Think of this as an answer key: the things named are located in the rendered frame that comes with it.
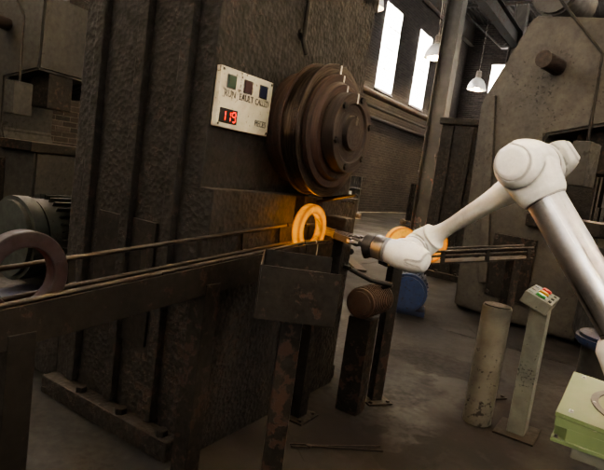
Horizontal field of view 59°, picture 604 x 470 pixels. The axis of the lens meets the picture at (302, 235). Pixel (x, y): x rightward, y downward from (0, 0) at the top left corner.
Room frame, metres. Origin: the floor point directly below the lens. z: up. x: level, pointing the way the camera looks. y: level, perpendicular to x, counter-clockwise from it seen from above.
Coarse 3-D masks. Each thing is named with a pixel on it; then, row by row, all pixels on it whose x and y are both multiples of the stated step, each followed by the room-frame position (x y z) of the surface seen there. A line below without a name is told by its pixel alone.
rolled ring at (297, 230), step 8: (304, 208) 1.93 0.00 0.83; (312, 208) 1.95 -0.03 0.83; (320, 208) 1.99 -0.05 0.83; (296, 216) 1.91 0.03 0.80; (304, 216) 1.91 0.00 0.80; (320, 216) 2.00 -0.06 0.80; (296, 224) 1.90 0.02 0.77; (304, 224) 1.91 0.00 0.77; (320, 224) 2.02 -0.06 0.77; (296, 232) 1.89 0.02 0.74; (320, 232) 2.02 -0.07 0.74; (296, 240) 1.90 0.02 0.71; (312, 240) 2.01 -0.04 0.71; (320, 240) 2.01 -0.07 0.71
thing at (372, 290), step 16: (368, 288) 2.11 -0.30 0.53; (352, 304) 2.10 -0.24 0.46; (368, 304) 2.06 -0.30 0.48; (384, 304) 2.14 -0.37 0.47; (352, 320) 2.13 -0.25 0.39; (368, 320) 2.10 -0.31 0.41; (352, 336) 2.12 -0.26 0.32; (368, 336) 2.09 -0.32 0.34; (352, 352) 2.11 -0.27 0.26; (368, 352) 2.11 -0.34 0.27; (352, 368) 2.11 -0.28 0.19; (368, 368) 2.13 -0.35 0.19; (352, 384) 2.10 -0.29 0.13; (336, 400) 2.13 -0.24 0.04; (352, 400) 2.10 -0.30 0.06
